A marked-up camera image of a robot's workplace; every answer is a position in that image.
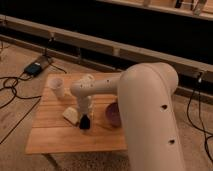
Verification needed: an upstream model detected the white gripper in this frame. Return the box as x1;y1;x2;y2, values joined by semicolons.
77;96;94;122

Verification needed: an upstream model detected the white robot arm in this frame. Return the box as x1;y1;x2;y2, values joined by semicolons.
70;62;186;171

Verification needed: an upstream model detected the white sponge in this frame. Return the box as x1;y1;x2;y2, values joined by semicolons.
63;107;79;125

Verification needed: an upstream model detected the purple bowl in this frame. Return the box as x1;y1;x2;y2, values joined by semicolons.
105;103;121;127

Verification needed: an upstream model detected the wooden table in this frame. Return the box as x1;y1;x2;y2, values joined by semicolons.
26;73;127;154

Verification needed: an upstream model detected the white plastic cup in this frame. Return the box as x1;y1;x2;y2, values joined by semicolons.
48;78;65;99

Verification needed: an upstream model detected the black power adapter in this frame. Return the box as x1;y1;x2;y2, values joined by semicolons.
24;63;42;76

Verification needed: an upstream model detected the black floor cable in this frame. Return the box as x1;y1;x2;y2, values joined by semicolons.
0;31;68;145

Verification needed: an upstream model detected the black cable at right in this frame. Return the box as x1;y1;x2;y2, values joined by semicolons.
185;71;213;164

